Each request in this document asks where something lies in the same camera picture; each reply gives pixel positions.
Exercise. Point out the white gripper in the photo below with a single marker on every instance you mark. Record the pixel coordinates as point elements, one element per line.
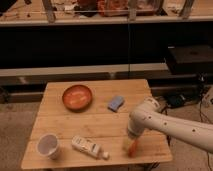
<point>134,131</point>

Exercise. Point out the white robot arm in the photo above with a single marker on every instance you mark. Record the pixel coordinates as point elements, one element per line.
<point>146,115</point>

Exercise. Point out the orange ceramic bowl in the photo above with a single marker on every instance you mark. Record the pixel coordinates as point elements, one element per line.
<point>77,97</point>

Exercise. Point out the white lotion bottle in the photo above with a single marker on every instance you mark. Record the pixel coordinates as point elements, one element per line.
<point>88,147</point>

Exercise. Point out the blue sponge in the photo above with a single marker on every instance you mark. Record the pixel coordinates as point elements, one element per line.
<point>115,103</point>

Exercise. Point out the wooden table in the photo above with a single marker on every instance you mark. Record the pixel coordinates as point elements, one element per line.
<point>98,123</point>

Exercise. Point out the white plastic cup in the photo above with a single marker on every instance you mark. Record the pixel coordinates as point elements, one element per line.
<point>48,146</point>

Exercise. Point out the black equipment case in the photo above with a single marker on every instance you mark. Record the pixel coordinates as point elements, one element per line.
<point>196,59</point>

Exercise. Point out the long background workbench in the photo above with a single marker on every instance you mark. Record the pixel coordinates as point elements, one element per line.
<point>102,12</point>

